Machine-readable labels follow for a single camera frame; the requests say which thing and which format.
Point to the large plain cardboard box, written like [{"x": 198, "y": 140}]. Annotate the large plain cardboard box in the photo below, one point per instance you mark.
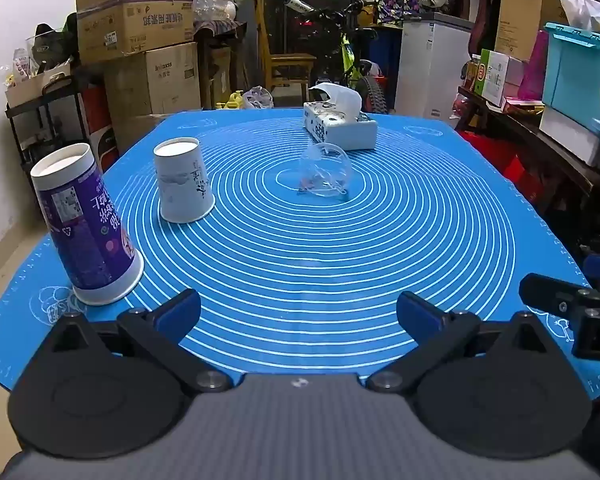
[{"x": 155, "y": 80}]

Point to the white paper cup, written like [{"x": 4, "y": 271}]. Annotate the white paper cup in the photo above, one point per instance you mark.
[{"x": 182, "y": 185}]

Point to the yellow plastic toy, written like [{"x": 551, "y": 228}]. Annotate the yellow plastic toy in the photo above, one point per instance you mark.
[{"x": 231, "y": 100}]

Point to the white tissue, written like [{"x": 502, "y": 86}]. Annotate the white tissue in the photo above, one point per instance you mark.
[{"x": 337, "y": 94}]

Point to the red and white box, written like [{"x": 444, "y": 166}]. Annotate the red and white box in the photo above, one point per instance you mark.
[{"x": 100, "y": 127}]

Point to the tall brown cardboard box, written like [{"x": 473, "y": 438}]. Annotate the tall brown cardboard box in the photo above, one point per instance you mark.
[{"x": 522, "y": 10}]

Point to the white chest freezer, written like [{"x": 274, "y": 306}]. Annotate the white chest freezer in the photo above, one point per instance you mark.
[{"x": 430, "y": 65}]

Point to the stacked cardboard boxes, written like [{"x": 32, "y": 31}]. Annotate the stacked cardboard boxes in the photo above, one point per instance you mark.
[{"x": 135, "y": 27}]

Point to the clear plastic cup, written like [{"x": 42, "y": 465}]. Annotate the clear plastic cup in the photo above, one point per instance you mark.
[{"x": 330, "y": 172}]

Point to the black bicycle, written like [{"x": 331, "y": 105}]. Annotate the black bicycle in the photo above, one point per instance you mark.
[{"x": 352, "y": 60}]

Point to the blue silicone mat with rings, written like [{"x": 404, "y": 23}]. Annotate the blue silicone mat with rings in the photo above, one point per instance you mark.
[{"x": 300, "y": 260}]

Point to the black bag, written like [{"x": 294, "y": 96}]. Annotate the black bag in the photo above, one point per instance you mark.
[{"x": 52, "y": 45}]

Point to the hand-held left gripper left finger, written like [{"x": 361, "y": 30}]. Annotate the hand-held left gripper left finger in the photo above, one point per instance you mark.
[{"x": 180, "y": 312}]

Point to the teal plastic storage box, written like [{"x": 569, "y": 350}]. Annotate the teal plastic storage box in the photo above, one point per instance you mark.
[{"x": 575, "y": 75}]

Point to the dark wooden side table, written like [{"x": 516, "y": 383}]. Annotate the dark wooden side table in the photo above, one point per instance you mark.
[{"x": 525, "y": 135}]

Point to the green and white carton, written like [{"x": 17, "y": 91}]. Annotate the green and white carton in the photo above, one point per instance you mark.
[{"x": 495, "y": 75}]

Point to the purple printed paper cup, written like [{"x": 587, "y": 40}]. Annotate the purple printed paper cup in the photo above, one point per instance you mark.
[{"x": 85, "y": 230}]

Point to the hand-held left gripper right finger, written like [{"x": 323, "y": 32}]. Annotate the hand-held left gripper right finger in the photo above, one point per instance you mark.
[{"x": 419, "y": 312}]

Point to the wooden chair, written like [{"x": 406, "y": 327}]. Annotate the wooden chair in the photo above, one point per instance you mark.
[{"x": 285, "y": 62}]

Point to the black metal shelf rack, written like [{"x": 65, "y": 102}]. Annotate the black metal shelf rack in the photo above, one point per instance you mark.
[{"x": 45, "y": 125}]

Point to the white patterned tissue box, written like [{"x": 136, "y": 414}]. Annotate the white patterned tissue box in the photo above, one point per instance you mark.
[{"x": 347, "y": 132}]

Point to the pink gift bag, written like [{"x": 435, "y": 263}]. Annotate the pink gift bag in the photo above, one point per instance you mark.
[{"x": 534, "y": 67}]

